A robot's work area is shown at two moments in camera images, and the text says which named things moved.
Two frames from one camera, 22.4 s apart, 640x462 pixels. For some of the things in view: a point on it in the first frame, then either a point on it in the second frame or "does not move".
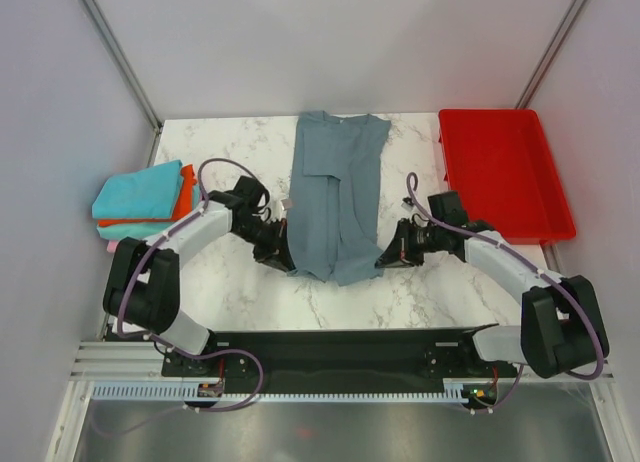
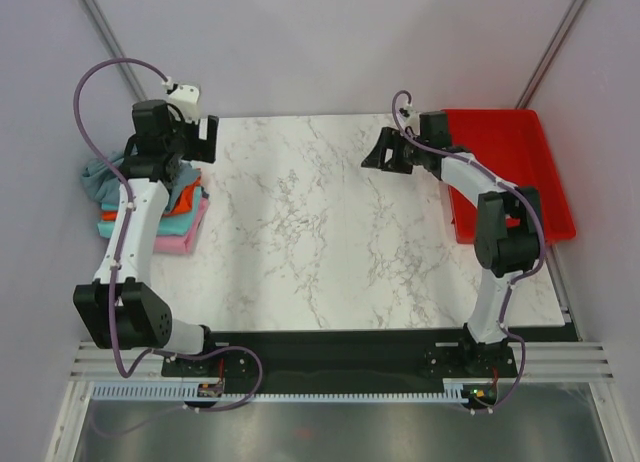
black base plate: x=326 y=362 does not move
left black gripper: x=276 y=253 -> x=201 y=150
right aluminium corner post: x=555 y=45 does not move
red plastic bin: x=500 y=162 does not move
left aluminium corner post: x=114 y=48 does not move
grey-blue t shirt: x=334 y=197 -> x=103 y=183
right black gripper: x=399 y=252 -> x=388 y=139
